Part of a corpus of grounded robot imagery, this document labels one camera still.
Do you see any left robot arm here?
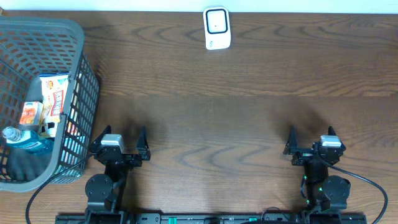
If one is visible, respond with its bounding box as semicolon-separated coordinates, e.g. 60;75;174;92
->
84;125;151;224

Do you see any black camera cable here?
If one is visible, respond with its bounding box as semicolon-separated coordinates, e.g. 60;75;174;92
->
25;152;94;224
317;152;389;224

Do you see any black left camera cable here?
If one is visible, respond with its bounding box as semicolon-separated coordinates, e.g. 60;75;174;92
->
25;152;94;224

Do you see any white barcode scanner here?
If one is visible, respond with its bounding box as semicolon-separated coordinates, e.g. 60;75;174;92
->
203;6;231;50

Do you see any yellow snack bag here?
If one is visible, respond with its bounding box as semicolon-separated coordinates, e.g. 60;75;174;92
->
39;73;70;138

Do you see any black mounting rail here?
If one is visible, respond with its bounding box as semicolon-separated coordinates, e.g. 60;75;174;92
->
55;212;368;224

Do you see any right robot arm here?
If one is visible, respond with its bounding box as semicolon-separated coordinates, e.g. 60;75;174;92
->
284;127;351;223

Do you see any orange tissue box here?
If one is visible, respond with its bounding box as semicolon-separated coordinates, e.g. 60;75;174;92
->
19;101;44;126

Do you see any grey plastic shopping basket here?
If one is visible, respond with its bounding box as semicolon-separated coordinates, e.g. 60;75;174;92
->
1;16;99;192

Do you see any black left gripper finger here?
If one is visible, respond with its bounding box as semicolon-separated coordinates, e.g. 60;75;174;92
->
90;125;111;146
136;126;150;155

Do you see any black right camera cable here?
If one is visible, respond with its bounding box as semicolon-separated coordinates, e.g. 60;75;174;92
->
317;152;389;224

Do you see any teal mouthwash bottle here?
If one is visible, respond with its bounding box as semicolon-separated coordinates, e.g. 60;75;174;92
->
2;126;53;155

